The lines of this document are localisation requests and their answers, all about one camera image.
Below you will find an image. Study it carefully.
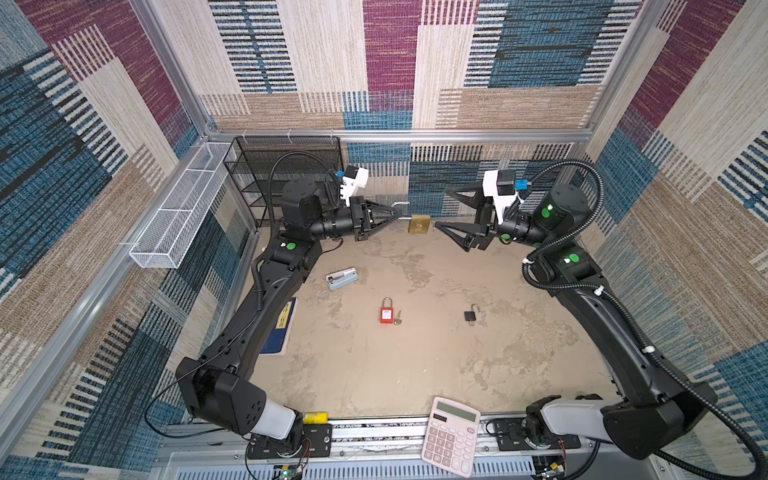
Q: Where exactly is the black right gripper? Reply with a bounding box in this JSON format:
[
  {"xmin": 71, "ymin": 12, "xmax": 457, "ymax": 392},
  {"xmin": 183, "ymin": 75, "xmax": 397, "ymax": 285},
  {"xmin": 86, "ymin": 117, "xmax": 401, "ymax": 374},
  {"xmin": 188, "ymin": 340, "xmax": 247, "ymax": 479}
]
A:
[{"xmin": 434, "ymin": 179, "xmax": 552, "ymax": 253}]

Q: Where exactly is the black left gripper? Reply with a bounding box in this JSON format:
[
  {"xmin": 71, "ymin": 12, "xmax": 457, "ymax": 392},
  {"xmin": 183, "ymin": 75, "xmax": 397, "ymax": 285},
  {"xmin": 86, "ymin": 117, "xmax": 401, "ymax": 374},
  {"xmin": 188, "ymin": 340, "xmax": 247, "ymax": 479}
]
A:
[{"xmin": 306, "ymin": 202, "xmax": 399, "ymax": 247}]

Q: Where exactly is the brass padlock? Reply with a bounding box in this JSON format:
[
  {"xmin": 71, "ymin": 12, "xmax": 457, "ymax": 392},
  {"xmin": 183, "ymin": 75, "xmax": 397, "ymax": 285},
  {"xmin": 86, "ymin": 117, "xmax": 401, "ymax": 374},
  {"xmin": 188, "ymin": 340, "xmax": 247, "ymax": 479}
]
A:
[{"xmin": 391, "ymin": 201, "xmax": 432, "ymax": 234}]

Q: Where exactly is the red padlock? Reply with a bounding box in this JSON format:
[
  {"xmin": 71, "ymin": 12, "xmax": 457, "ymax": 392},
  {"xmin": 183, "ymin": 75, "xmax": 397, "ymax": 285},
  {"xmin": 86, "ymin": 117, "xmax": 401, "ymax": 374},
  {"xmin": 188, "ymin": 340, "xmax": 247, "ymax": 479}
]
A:
[{"xmin": 379, "ymin": 297, "xmax": 395, "ymax": 324}]

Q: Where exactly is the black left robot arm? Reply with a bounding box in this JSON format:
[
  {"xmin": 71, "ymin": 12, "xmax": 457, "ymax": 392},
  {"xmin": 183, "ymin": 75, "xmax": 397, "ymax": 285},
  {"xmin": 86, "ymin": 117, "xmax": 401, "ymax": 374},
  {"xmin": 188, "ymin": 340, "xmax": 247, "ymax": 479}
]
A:
[{"xmin": 173, "ymin": 152, "xmax": 399, "ymax": 447}]

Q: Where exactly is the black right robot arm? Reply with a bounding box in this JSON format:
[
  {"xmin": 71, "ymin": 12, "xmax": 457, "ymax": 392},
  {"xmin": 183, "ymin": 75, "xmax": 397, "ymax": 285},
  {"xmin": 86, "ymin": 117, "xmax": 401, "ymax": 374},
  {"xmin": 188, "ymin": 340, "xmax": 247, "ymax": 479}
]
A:
[{"xmin": 435, "ymin": 160, "xmax": 767, "ymax": 479}]

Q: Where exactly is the blue and white stapler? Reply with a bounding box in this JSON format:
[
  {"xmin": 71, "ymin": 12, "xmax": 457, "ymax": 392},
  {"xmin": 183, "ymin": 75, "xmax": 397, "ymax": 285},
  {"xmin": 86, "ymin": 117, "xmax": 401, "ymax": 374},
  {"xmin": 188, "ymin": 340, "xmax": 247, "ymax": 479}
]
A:
[{"xmin": 326, "ymin": 267, "xmax": 359, "ymax": 291}]

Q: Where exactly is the small black padlock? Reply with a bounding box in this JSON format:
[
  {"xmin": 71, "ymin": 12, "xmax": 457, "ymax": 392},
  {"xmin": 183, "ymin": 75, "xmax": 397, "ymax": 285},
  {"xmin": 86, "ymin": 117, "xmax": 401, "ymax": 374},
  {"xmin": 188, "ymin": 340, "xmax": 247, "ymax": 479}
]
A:
[{"xmin": 464, "ymin": 304, "xmax": 481, "ymax": 326}]

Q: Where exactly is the blue book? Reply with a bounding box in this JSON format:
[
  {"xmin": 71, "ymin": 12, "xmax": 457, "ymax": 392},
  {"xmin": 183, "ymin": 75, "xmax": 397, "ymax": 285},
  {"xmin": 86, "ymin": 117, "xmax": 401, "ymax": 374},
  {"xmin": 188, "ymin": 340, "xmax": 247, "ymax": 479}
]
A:
[{"xmin": 260, "ymin": 297, "xmax": 298, "ymax": 356}]

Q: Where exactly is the yellow label block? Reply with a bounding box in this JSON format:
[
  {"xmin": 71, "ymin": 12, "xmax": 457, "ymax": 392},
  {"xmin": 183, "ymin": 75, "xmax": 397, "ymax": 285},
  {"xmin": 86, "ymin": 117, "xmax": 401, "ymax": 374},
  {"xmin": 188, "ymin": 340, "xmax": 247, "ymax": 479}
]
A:
[{"xmin": 303, "ymin": 412, "xmax": 329, "ymax": 425}]

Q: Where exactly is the pink calculator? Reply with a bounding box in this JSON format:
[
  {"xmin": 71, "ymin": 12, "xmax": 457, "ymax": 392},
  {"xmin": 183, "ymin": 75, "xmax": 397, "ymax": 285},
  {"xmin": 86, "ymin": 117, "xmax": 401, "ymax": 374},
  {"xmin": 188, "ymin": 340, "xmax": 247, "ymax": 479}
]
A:
[{"xmin": 421, "ymin": 397, "xmax": 481, "ymax": 478}]

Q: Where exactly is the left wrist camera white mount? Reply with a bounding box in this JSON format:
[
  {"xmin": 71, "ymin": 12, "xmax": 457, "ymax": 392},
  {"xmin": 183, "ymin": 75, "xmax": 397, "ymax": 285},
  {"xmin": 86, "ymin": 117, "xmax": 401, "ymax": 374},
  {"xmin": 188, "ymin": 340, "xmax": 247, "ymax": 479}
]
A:
[{"xmin": 337, "ymin": 165, "xmax": 369, "ymax": 207}]

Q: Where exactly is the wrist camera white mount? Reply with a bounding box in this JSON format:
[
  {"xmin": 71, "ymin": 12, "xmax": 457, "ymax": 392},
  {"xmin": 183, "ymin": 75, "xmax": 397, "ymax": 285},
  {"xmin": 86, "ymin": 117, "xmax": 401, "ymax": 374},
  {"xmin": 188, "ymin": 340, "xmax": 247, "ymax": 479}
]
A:
[
  {"xmin": 482, "ymin": 169, "xmax": 529, "ymax": 223},
  {"xmin": 337, "ymin": 165, "xmax": 369, "ymax": 207}
]

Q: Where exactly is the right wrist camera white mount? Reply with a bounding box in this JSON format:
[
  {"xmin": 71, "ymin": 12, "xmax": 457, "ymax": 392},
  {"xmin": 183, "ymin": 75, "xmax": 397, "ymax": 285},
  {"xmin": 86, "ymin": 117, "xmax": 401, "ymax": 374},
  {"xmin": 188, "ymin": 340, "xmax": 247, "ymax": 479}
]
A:
[{"xmin": 482, "ymin": 169, "xmax": 529, "ymax": 223}]

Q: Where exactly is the black wire mesh shelf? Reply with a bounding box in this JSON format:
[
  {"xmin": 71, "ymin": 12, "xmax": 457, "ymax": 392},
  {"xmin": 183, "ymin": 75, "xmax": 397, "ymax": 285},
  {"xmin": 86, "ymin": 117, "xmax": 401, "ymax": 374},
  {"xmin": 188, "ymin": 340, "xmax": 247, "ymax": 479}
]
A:
[{"xmin": 223, "ymin": 136, "xmax": 344, "ymax": 228}]

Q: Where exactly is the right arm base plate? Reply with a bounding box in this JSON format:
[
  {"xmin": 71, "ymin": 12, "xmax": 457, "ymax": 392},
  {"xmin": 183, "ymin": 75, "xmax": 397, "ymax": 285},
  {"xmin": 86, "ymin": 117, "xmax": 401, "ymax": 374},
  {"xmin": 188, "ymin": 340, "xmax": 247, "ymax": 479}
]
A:
[{"xmin": 486, "ymin": 417, "xmax": 581, "ymax": 452}]

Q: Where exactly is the white wire mesh basket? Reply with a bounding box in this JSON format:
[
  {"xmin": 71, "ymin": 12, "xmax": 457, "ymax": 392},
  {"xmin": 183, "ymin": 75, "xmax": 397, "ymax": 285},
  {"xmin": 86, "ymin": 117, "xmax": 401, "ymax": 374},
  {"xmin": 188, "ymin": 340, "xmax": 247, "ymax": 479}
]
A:
[{"xmin": 129, "ymin": 142, "xmax": 230, "ymax": 269}]

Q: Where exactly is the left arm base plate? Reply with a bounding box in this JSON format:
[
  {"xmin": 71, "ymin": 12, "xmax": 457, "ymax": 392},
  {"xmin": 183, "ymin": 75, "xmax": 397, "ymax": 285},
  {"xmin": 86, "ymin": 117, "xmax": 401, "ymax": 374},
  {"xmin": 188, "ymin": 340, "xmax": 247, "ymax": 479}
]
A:
[{"xmin": 246, "ymin": 424, "xmax": 333, "ymax": 460}]

